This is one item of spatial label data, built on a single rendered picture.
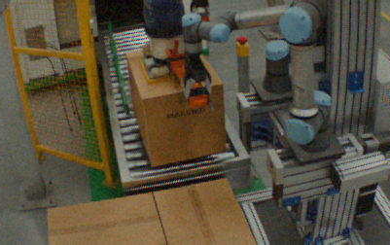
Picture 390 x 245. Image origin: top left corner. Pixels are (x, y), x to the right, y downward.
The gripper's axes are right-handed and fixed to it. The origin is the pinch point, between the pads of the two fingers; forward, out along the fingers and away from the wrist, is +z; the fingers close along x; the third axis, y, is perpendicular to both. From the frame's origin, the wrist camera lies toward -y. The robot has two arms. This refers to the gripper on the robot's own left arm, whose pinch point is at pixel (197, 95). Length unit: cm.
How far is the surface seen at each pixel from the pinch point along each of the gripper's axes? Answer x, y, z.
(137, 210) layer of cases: 33, 13, 66
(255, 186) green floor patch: -52, 72, 119
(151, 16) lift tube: 8, 54, -20
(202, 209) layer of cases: 1, 3, 66
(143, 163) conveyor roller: 22, 51, 66
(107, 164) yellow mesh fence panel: 42, 107, 101
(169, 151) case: 10, 30, 46
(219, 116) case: -17.0, 29.9, 30.9
